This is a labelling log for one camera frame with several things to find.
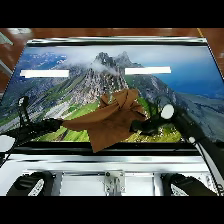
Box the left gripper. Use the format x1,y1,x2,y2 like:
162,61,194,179
41,117,65,133

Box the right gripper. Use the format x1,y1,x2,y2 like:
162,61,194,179
129,116,162,135

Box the brown shirt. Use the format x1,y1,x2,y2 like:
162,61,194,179
61,87,148,154

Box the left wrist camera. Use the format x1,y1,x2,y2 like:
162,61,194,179
16,95,32,125

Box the silver frame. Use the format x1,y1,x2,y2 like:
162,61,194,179
0,152,224,197

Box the black cable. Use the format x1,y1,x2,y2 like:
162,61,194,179
195,142,224,196

